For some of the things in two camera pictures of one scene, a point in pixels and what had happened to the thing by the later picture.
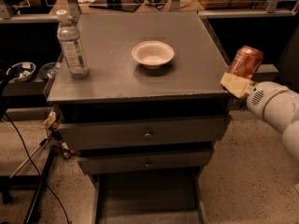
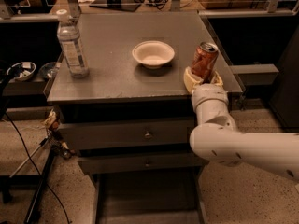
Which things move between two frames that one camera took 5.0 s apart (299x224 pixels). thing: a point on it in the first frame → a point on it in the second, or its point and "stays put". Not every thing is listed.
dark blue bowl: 47,70 stays put
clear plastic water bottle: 68,36 stays put
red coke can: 245,62 → 205,60
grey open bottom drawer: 148,195 stays put
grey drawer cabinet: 146,119 stays put
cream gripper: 261,100 → 207,92
